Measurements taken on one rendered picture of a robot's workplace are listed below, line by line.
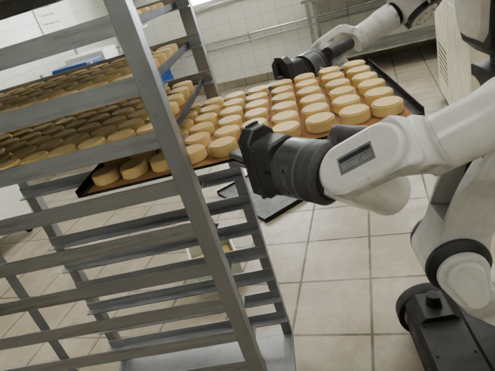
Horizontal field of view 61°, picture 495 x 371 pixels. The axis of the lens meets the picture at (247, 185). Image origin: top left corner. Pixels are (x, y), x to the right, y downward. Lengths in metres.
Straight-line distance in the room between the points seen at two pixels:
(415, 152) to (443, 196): 0.62
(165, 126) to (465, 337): 1.06
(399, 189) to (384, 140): 0.09
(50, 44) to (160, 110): 0.19
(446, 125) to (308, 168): 0.17
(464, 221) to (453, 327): 0.49
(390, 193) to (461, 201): 0.47
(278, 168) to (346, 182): 0.13
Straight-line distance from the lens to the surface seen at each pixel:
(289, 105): 0.83
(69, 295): 0.94
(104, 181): 0.80
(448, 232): 1.03
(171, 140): 0.66
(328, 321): 1.75
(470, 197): 0.99
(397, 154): 0.47
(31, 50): 0.73
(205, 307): 0.88
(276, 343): 1.52
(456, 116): 0.49
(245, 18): 5.53
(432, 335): 1.41
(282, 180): 0.58
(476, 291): 1.08
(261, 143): 0.62
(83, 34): 0.69
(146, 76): 0.64
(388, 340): 1.66
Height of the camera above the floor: 1.24
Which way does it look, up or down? 25 degrees down
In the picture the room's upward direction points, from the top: 17 degrees counter-clockwise
